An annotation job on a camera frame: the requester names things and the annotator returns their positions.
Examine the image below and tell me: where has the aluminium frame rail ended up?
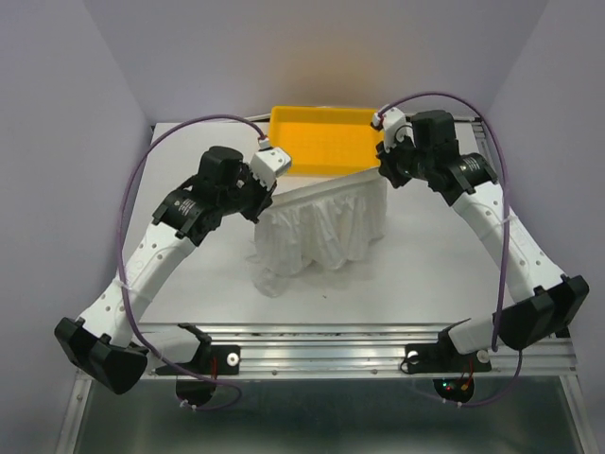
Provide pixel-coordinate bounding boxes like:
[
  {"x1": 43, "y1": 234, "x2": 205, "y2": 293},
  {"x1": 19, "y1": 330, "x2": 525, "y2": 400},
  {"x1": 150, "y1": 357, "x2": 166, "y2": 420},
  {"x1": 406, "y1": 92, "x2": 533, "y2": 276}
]
[{"x1": 57, "y1": 324, "x2": 598, "y2": 453}]

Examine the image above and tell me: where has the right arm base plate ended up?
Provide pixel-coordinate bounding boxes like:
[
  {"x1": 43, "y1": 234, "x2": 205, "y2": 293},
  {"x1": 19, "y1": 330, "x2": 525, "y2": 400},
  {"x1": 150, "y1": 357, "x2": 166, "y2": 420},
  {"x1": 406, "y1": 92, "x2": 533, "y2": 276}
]
[{"x1": 399, "y1": 343, "x2": 493, "y2": 376}]

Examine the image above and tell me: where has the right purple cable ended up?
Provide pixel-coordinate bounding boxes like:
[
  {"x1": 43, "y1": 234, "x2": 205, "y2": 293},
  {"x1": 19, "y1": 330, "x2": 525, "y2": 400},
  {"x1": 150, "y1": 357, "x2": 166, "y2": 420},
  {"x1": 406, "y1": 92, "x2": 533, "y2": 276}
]
[{"x1": 375, "y1": 90, "x2": 526, "y2": 410}]

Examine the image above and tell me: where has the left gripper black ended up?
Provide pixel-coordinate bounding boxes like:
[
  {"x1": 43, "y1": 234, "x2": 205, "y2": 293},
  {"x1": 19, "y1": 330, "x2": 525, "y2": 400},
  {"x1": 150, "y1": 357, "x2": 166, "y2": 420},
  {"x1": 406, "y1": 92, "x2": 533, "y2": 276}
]
[{"x1": 218, "y1": 162, "x2": 276, "y2": 224}]

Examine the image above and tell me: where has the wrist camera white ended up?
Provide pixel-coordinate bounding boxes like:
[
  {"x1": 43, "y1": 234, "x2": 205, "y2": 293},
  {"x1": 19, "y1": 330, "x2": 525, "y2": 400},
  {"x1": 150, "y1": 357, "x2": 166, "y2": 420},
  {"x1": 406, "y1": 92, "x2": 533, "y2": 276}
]
[
  {"x1": 250, "y1": 148, "x2": 292, "y2": 187},
  {"x1": 371, "y1": 107, "x2": 410, "y2": 152}
]

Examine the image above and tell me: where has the white skirt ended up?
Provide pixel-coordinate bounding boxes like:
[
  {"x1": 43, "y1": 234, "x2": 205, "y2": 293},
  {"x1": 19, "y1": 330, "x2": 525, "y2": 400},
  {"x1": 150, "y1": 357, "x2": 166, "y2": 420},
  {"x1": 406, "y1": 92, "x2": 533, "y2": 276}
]
[{"x1": 247, "y1": 168, "x2": 388, "y2": 298}]

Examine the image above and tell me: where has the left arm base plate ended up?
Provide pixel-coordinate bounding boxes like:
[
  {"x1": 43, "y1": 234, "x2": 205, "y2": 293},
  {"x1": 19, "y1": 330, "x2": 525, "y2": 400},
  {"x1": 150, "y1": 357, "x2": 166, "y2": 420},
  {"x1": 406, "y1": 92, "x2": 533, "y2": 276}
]
[{"x1": 180, "y1": 344, "x2": 241, "y2": 378}]

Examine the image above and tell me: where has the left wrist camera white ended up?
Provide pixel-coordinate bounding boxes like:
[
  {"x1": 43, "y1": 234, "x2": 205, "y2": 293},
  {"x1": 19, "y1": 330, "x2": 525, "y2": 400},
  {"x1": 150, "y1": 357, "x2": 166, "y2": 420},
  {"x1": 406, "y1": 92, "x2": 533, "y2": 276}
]
[{"x1": 250, "y1": 148, "x2": 292, "y2": 187}]

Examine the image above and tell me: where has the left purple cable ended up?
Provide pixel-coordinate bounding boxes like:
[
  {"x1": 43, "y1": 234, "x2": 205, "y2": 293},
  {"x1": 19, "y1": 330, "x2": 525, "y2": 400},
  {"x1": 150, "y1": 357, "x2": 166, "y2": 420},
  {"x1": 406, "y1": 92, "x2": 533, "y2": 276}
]
[{"x1": 116, "y1": 114, "x2": 273, "y2": 411}]

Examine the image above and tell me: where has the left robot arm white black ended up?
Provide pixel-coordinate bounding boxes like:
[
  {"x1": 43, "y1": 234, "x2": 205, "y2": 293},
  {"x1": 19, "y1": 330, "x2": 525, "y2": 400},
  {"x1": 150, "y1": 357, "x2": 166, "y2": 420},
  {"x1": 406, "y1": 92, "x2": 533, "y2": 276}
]
[{"x1": 54, "y1": 146, "x2": 292, "y2": 394}]

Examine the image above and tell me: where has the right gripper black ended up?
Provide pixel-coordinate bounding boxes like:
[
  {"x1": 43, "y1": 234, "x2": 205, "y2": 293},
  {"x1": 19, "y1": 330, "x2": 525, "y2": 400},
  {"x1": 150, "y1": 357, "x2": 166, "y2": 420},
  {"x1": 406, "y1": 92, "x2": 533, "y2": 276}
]
[{"x1": 378, "y1": 129, "x2": 434, "y2": 187}]

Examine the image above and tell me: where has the yellow plastic tray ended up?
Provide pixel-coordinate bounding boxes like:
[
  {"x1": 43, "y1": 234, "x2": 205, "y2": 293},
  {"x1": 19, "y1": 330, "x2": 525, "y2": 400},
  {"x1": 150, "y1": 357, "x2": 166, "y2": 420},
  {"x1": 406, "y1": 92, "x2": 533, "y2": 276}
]
[{"x1": 268, "y1": 106, "x2": 383, "y2": 177}]

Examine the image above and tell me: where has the purple cable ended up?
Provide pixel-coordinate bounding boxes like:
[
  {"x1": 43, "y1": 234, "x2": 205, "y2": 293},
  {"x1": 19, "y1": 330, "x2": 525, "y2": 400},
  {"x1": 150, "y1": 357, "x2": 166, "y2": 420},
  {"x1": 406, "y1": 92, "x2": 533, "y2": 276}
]
[
  {"x1": 116, "y1": 114, "x2": 273, "y2": 411},
  {"x1": 375, "y1": 90, "x2": 526, "y2": 410}
]

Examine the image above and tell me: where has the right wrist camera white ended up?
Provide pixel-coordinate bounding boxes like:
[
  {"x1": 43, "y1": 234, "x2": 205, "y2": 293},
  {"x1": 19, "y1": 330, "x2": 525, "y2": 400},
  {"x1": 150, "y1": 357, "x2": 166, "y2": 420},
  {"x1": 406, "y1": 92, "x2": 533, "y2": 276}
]
[{"x1": 371, "y1": 107, "x2": 410, "y2": 152}]

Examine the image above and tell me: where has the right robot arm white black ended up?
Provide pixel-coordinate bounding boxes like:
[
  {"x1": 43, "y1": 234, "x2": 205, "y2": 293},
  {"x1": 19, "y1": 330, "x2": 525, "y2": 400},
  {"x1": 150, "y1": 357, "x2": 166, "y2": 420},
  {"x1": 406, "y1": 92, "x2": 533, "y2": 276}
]
[{"x1": 371, "y1": 108, "x2": 589, "y2": 372}]

